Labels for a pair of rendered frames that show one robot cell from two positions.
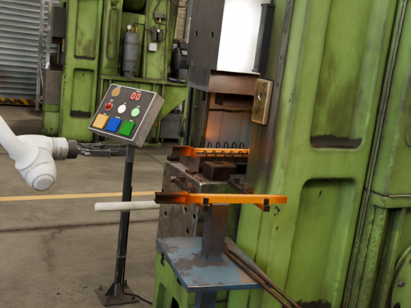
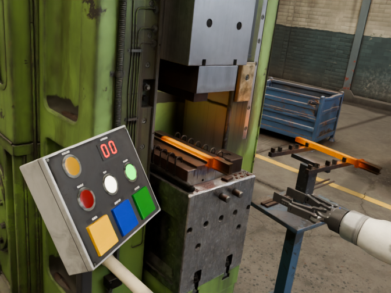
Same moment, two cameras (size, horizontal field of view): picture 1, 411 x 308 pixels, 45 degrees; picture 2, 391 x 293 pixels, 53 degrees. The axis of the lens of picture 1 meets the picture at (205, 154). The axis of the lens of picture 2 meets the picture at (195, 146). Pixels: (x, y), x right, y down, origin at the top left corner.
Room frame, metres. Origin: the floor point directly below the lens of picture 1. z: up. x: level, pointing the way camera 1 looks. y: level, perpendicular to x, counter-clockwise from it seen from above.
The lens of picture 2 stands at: (2.65, 1.41, 1.53)
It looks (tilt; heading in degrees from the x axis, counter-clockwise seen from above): 19 degrees down; 254
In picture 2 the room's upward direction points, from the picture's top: 6 degrees clockwise
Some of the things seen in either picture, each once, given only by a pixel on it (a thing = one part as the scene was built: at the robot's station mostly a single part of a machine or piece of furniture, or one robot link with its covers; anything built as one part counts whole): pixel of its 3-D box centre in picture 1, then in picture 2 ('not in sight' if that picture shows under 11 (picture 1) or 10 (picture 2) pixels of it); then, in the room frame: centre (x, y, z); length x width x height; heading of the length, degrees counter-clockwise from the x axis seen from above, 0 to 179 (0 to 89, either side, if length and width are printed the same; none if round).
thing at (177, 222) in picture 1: (229, 216); (174, 206); (2.26, -0.15, 0.69); 0.56 x 0.38 x 0.45; 119
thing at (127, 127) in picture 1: (127, 128); (142, 202); (2.49, 0.41, 1.01); 0.07 x 0.05 x 0.07; 54
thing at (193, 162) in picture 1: (229, 158); (171, 154); (2.30, -0.11, 0.96); 0.42 x 0.20 x 0.09; 119
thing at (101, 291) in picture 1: (117, 288); not in sight; (2.65, 0.41, 0.05); 0.22 x 0.22 x 0.09; 29
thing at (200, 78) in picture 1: (240, 82); (179, 68); (2.30, -0.11, 1.32); 0.42 x 0.20 x 0.10; 119
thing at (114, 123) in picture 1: (114, 124); (124, 217); (2.55, 0.49, 1.01); 0.07 x 0.05 x 0.07; 54
